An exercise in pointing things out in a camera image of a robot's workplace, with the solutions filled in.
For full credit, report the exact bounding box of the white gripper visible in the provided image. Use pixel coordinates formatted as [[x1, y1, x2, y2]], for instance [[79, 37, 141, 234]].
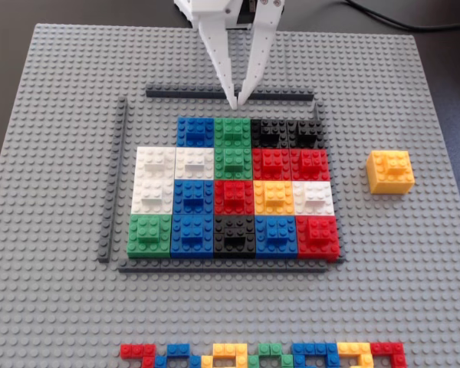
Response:
[[174, 0, 285, 111]]

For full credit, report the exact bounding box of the yellow brick cube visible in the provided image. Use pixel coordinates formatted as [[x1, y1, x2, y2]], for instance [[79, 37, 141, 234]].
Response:
[[252, 179, 296, 217], [366, 149, 416, 196]]

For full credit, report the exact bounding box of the green brick cube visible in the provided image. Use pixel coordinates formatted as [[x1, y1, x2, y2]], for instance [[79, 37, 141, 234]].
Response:
[[213, 147, 255, 182], [213, 117, 252, 150], [126, 213, 174, 259]]

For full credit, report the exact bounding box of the black brick cube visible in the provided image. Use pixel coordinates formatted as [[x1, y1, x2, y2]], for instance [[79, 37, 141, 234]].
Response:
[[286, 118, 327, 150], [212, 215, 258, 259], [250, 118, 289, 150]]

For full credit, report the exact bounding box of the blue brick cube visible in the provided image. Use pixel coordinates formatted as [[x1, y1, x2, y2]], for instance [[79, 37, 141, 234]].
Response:
[[169, 214, 216, 260], [172, 179, 216, 216], [255, 215, 298, 260], [176, 117, 215, 149]]

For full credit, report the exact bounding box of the red brick cube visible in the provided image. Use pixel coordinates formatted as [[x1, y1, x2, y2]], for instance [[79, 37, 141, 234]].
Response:
[[251, 148, 293, 182], [213, 179, 255, 217], [290, 148, 331, 182], [295, 216, 342, 262]]

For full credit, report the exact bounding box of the white brick cube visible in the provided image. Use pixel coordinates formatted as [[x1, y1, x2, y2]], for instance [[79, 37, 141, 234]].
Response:
[[130, 179, 176, 216], [292, 180, 336, 218], [174, 147, 216, 182], [132, 146, 177, 182]]

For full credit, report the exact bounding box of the yellow brick letter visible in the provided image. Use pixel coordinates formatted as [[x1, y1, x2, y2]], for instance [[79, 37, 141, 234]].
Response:
[[336, 341, 375, 368], [199, 342, 250, 368]]

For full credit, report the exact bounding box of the green brick letter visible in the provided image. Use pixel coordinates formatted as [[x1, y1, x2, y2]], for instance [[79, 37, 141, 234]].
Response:
[[246, 343, 294, 368]]

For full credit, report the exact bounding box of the blue brick letter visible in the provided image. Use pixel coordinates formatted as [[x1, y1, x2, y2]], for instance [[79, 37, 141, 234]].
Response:
[[153, 343, 202, 368], [291, 342, 339, 368]]

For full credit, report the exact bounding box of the grey studded baseplate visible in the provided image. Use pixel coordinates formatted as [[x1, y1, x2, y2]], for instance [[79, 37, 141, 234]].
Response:
[[0, 22, 460, 368]]

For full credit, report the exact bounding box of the red brick letter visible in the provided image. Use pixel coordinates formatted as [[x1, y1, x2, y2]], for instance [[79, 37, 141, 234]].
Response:
[[119, 343, 157, 368], [369, 341, 408, 368]]

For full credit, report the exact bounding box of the black cable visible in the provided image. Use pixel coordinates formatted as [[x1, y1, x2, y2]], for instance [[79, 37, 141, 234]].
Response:
[[343, 0, 460, 34]]

